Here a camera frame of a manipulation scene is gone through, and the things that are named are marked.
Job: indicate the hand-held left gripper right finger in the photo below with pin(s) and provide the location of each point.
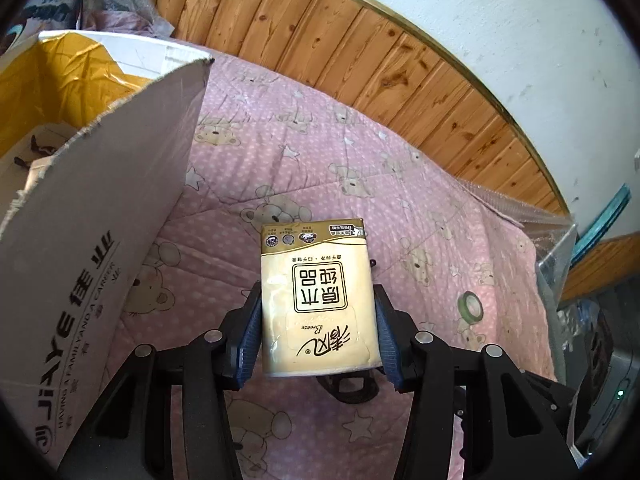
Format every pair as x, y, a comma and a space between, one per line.
392, 350

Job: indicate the crumpled clear plastic bag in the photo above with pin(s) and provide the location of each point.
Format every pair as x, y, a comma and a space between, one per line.
125, 5

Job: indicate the green washi tape roll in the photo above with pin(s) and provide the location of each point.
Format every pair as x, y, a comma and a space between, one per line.
470, 307

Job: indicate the purple hair clip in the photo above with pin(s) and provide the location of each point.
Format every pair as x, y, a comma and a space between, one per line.
39, 148

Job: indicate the pink bear print blanket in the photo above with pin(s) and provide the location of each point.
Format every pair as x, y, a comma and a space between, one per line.
325, 160

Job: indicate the clear plastic storage bin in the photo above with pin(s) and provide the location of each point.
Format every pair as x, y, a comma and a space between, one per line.
595, 340

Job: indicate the bubble wrap sheet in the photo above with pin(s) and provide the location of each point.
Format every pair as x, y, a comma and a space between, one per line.
520, 210

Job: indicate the robot print poster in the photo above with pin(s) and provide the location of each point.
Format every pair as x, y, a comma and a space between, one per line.
35, 0

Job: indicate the teal flat board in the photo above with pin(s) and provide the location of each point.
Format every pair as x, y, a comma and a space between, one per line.
602, 222

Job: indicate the beige tissue pack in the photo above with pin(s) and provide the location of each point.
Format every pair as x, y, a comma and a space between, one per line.
320, 300

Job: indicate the black plastic object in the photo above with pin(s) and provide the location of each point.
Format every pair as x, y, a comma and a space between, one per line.
350, 391

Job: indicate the large cardboard box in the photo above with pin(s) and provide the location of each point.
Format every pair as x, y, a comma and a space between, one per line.
90, 240

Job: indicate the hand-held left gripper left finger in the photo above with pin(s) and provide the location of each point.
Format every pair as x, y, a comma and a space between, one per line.
249, 347

